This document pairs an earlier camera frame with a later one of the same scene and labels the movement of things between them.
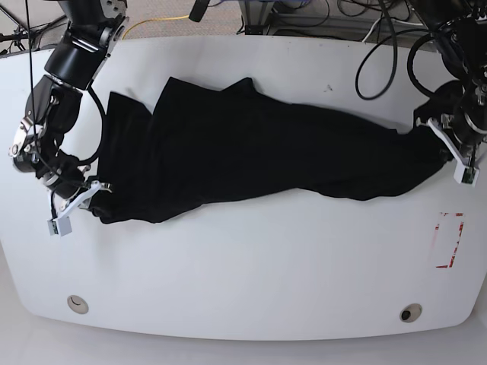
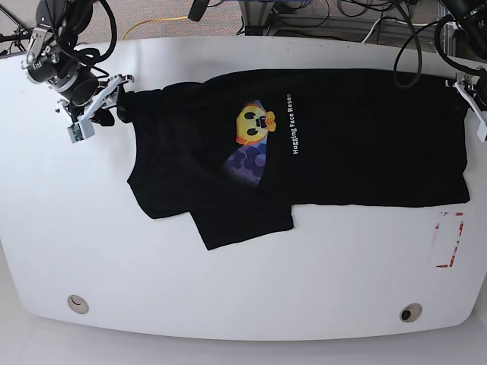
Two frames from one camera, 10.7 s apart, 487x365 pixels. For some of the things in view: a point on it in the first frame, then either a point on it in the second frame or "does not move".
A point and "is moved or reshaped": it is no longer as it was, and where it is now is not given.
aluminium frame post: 255,14 does not move
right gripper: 469,122 to 482,87
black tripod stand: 23,32 does not move
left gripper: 62,177 to 78,85
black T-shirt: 205,144 is moved or reshaped
